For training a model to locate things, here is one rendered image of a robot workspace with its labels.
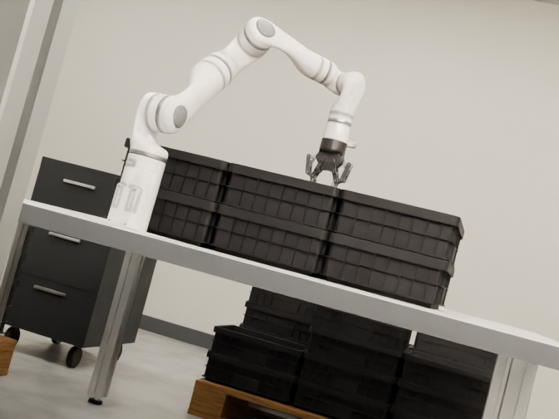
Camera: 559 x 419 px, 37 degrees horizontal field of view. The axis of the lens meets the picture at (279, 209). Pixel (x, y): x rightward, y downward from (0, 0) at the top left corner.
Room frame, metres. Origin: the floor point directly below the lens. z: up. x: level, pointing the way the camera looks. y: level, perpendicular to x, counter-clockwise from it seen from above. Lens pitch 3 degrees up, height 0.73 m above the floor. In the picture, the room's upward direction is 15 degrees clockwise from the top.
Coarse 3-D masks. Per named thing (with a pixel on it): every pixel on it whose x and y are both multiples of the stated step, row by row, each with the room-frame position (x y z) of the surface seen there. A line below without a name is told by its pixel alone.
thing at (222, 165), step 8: (128, 144) 2.23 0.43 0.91; (168, 152) 2.20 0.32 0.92; (176, 152) 2.19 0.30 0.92; (184, 152) 2.19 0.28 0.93; (192, 160) 2.18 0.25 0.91; (200, 160) 2.17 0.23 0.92; (208, 160) 2.17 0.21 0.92; (216, 160) 2.16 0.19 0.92; (224, 160) 2.16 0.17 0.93; (216, 168) 2.16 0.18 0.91; (224, 168) 2.16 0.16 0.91
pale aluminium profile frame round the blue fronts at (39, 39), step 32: (0, 0) 0.39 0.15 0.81; (32, 0) 0.38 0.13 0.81; (64, 0) 0.40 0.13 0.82; (0, 32) 0.38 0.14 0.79; (32, 32) 0.38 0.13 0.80; (64, 32) 0.41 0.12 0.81; (0, 64) 0.38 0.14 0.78; (32, 64) 0.39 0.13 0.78; (0, 96) 0.38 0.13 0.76; (32, 96) 0.40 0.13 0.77; (0, 128) 0.38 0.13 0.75; (32, 128) 0.41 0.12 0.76; (0, 160) 0.39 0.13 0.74; (32, 160) 0.41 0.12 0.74; (0, 192) 0.40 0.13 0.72; (0, 224) 0.40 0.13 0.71; (0, 256) 0.41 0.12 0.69
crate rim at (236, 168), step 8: (232, 168) 2.15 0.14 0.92; (240, 168) 2.15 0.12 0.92; (248, 168) 2.14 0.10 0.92; (256, 168) 2.14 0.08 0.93; (256, 176) 2.13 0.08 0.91; (264, 176) 2.13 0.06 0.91; (272, 176) 2.12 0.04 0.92; (280, 176) 2.12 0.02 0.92; (288, 176) 2.11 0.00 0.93; (288, 184) 2.11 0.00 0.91; (296, 184) 2.11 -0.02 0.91; (304, 184) 2.10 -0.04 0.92; (312, 184) 2.10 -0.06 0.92; (320, 184) 2.09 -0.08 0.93; (320, 192) 2.09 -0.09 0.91; (328, 192) 2.08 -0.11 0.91; (336, 192) 2.08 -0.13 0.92
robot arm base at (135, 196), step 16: (128, 160) 1.99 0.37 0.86; (144, 160) 1.97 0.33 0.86; (128, 176) 1.98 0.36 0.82; (144, 176) 1.97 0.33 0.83; (160, 176) 2.00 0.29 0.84; (128, 192) 1.97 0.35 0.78; (144, 192) 1.98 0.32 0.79; (112, 208) 1.99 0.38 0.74; (128, 208) 1.97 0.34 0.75; (144, 208) 1.98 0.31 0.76; (128, 224) 1.97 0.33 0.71; (144, 224) 2.00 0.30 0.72
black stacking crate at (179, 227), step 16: (160, 192) 2.20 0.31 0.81; (160, 208) 2.20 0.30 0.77; (176, 208) 2.19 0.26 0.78; (192, 208) 2.18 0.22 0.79; (208, 208) 2.16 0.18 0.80; (160, 224) 2.20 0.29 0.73; (176, 224) 2.19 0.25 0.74; (192, 224) 2.18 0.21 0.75; (208, 224) 2.16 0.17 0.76; (192, 240) 2.18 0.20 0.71; (208, 240) 2.19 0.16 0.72
